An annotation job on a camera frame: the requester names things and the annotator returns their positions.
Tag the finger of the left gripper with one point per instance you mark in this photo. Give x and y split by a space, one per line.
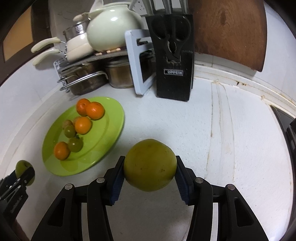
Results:
18 185
7 182

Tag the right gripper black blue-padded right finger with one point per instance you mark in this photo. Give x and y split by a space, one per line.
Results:
236 220

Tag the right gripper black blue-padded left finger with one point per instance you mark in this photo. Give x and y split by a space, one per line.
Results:
63 219

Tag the small green apple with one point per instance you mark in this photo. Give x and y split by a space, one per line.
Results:
21 167

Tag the orange tangerine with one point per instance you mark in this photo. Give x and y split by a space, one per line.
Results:
83 125
95 110
81 106
61 151

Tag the small green tomato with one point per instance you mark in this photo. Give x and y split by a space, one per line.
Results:
69 131
75 144

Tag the large yellow-green pomelo fruit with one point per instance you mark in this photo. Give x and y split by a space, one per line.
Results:
150 165

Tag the tan longan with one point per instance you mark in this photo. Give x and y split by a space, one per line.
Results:
75 119
66 123

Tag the black kitchen scissors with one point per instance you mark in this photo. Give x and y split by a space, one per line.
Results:
171 34

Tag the green round plate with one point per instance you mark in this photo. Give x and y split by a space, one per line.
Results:
96 143

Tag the steel pan under rack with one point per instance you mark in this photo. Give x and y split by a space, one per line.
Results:
83 78

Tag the black gas stove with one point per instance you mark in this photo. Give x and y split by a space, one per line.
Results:
287 125

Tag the steel pot under rack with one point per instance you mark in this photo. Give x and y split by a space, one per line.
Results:
119 73

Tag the black knife block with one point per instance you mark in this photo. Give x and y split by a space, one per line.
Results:
175 79

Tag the white ceramic kettle pot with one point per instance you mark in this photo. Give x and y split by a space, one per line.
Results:
108 24

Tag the grey white pot rack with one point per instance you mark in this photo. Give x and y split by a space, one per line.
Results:
133 51

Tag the white plastic ladle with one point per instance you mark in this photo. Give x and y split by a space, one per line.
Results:
97 4

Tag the brown wooden cutting board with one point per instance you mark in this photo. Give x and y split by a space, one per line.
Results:
233 30

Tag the cream saucepan with handle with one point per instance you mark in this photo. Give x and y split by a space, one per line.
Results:
76 48

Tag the dark brown window frame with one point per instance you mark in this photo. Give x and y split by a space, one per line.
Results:
23 24

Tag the steel knife handle left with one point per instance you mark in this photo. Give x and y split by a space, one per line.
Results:
157 7

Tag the steel knife handle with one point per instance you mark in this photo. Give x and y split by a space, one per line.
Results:
184 6
168 7
157 7

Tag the steel knife handle middle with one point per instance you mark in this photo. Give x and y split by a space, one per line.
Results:
168 7

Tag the steel knife handle right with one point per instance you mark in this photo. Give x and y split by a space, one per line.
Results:
184 6

